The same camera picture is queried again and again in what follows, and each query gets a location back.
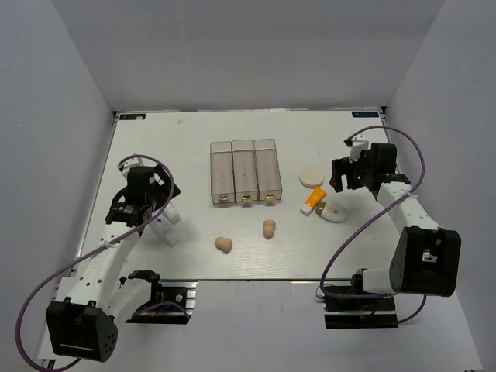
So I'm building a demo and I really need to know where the white tube pink blue print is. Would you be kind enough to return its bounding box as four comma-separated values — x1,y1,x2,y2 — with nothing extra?
164,201,180,223

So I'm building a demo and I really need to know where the white tube blue logo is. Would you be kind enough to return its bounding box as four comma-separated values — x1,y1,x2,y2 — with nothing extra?
149,215,179,246

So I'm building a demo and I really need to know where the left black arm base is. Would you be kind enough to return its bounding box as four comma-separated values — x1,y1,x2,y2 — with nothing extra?
127,281,197,325

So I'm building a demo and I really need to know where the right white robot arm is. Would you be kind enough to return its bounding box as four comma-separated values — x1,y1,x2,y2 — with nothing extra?
329,138,461,309

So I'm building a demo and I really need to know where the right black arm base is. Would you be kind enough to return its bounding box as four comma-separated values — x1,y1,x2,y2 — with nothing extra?
324,295,398,329

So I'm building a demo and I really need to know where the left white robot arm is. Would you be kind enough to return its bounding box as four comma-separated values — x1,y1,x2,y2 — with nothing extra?
46,159,181,362

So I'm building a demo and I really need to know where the right beige makeup sponge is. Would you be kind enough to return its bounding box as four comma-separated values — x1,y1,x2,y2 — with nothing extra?
263,219,276,239

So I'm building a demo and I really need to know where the beige makeup sponge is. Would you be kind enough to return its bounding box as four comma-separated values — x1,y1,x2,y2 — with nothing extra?
215,236,233,254
263,219,276,239

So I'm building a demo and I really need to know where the left beige makeup sponge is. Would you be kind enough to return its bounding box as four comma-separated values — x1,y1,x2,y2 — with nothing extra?
215,236,233,254

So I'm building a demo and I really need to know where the round cream powder puff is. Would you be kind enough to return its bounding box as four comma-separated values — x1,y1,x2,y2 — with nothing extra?
298,166,325,188

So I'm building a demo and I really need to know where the orange tube white cap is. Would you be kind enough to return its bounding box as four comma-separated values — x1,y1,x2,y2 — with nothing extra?
299,187,327,216

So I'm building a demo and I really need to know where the white oval compact case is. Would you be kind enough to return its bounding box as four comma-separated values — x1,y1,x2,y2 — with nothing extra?
315,201,346,223

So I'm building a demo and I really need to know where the right clear organizer bin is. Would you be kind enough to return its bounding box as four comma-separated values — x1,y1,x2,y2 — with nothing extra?
253,139,283,202

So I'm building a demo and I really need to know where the clear organizer bin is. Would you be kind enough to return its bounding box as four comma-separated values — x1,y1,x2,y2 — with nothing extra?
253,139,283,202
232,139,258,203
210,141,235,205

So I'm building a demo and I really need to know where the left clear organizer bin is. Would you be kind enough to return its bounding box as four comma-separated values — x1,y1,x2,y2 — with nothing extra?
210,141,235,205

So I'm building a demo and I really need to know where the middle clear organizer bin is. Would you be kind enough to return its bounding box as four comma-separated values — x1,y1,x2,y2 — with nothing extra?
232,139,258,203

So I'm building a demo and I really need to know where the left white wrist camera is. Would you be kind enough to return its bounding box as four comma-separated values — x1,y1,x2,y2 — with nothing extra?
117,157,143,179

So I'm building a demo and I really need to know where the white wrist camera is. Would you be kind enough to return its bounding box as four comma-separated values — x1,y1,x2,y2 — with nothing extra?
117,157,143,179
344,134,369,163

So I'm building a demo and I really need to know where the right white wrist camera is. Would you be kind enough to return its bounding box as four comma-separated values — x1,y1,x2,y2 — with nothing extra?
344,134,369,163

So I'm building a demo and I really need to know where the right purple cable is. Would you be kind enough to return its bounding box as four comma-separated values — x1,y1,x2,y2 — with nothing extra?
315,126,428,325

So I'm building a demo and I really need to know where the purple cable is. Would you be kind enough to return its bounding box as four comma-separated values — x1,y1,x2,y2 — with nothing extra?
315,126,428,325
15,154,175,369

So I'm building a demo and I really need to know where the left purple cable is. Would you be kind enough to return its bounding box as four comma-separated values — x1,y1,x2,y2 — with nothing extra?
15,154,175,369

